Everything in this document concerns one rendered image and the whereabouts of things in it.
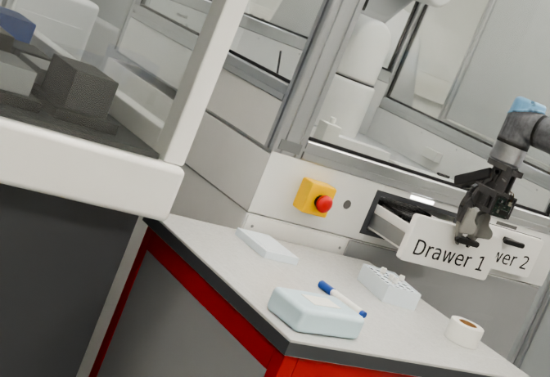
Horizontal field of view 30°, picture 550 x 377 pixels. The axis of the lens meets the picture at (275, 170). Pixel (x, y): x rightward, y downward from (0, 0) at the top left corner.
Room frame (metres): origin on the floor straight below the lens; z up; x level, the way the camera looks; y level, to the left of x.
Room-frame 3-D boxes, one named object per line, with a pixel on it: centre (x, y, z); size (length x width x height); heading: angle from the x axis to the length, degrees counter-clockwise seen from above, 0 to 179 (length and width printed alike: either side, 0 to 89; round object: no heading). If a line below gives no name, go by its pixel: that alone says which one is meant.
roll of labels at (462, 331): (2.01, -0.47, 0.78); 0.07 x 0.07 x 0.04
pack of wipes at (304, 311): (1.71, -0.16, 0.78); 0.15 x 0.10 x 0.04; 131
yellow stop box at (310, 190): (2.28, -0.11, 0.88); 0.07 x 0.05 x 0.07; 126
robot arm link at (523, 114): (2.33, -0.48, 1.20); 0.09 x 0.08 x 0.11; 54
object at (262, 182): (2.90, -0.12, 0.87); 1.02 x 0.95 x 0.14; 126
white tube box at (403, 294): (2.14, -0.32, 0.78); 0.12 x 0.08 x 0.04; 26
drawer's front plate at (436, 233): (2.37, -0.45, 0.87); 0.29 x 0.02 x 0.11; 126
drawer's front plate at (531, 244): (2.67, -0.62, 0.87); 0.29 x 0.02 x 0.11; 126
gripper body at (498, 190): (2.33, -0.48, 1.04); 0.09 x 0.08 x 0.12; 36
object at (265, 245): (2.11, -0.04, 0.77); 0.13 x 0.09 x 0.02; 36
